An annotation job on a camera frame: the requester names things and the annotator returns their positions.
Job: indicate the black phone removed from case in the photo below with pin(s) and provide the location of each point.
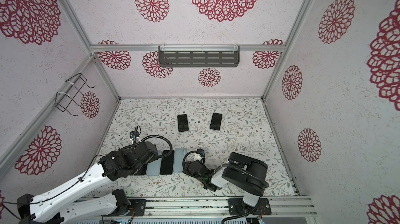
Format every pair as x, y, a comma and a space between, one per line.
142, 171

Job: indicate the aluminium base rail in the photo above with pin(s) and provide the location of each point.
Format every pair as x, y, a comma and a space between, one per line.
216, 207

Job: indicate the black phone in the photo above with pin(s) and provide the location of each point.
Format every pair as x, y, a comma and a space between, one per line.
167, 164
183, 124

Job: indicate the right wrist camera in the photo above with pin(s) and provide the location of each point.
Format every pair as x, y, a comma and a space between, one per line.
199, 156

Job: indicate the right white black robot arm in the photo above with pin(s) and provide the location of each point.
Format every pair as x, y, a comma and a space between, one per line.
246, 173

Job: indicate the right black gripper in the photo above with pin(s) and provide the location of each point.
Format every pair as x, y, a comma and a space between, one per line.
187, 170

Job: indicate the black wire wall basket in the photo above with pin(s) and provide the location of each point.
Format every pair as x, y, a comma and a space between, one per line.
63, 100

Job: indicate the grey slotted wall shelf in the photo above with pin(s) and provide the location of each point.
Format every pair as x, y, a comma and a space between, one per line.
200, 57

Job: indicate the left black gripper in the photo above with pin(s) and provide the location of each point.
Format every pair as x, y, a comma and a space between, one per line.
155, 158

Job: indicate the light blue phone case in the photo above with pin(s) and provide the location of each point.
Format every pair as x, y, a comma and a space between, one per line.
153, 168
178, 158

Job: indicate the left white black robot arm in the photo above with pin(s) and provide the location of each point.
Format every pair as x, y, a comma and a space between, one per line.
61, 205

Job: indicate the black smartphone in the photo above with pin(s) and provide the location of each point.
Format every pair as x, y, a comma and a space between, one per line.
216, 121

